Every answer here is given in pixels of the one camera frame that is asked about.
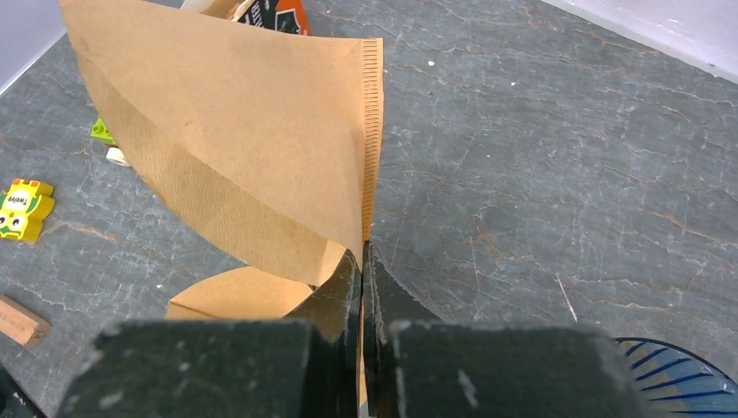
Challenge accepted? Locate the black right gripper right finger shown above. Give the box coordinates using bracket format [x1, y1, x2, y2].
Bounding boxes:
[363, 244, 649, 417]

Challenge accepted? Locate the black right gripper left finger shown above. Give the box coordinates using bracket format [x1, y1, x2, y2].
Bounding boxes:
[57, 252, 362, 417]

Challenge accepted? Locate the blue plastic dripper cone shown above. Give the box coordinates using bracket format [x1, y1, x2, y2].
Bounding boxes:
[616, 337, 737, 417]

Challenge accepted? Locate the brown paper coffee filter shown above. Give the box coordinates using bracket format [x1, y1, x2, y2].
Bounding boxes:
[164, 266, 312, 320]

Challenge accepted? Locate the orange coffee filter box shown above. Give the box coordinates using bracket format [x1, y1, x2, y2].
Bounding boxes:
[180, 0, 312, 36]

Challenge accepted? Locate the wooden rectangular block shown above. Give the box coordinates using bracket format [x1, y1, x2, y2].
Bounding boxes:
[1, 295, 50, 347]

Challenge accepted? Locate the red toy brick car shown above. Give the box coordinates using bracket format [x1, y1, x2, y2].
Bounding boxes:
[90, 117, 131, 167]

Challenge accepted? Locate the yellow green toy block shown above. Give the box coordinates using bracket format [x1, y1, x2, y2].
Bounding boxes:
[0, 179, 56, 242]

